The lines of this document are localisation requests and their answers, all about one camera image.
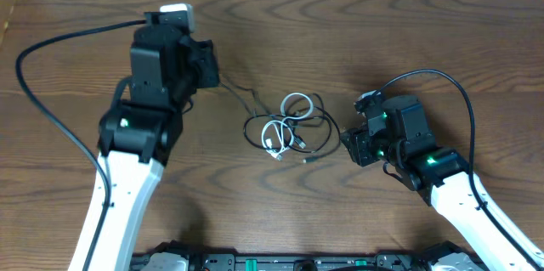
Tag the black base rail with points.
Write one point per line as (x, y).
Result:
(177, 256)

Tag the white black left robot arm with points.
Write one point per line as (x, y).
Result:
(136, 136)

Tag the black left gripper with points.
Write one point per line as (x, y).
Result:
(206, 65)

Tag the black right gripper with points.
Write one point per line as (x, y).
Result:
(354, 146)

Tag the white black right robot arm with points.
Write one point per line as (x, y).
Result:
(396, 132)

